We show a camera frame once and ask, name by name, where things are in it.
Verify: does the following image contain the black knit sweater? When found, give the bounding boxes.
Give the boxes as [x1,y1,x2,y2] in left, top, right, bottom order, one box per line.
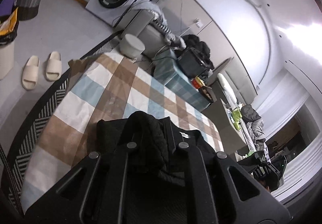
[95,111,218,223]

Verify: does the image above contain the black clothes pile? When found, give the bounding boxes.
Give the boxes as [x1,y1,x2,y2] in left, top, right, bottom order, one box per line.
[182,34,215,70]

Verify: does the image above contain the grey clothes on sofa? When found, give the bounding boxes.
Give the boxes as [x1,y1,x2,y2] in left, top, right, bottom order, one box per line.
[131,1,187,50]

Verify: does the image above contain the red round tin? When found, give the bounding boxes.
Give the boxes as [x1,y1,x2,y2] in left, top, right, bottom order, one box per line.
[192,76,205,89]

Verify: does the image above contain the black storage box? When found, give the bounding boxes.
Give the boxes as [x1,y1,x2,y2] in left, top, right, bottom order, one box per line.
[177,48,210,78]

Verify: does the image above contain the checked brown blue tablecloth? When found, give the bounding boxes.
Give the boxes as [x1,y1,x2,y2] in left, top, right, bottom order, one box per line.
[21,52,223,210]

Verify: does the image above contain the white round stool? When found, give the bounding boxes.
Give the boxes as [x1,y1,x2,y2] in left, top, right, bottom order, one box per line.
[120,34,145,59]

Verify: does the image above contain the grey sofa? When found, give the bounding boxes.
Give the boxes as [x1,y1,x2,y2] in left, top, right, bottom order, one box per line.
[115,0,167,59]

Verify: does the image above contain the cream slipper right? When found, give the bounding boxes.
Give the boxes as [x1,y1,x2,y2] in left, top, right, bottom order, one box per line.
[45,51,62,81]

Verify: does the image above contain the cream slipper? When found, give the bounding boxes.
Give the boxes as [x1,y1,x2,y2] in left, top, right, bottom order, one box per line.
[45,51,62,81]
[21,56,40,90]

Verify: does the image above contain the cream slipper left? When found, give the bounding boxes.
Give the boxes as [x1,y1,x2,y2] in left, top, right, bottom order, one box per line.
[21,56,40,90]

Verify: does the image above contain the black white zigzag rug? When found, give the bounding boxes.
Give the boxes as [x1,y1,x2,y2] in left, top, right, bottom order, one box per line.
[4,30,121,204]

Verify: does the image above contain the yellow black bag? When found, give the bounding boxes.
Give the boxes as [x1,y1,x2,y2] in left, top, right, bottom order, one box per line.
[1,8,19,46]

